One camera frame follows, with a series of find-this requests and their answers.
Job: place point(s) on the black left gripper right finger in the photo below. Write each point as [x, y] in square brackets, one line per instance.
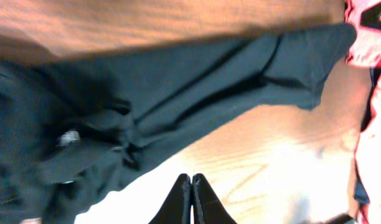
[207, 207]

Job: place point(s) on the red t-shirt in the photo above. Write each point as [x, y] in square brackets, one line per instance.
[365, 16]

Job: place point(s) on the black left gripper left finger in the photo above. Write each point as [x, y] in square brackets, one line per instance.
[176, 208]

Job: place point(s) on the black t-shirt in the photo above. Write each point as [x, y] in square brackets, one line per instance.
[71, 132]

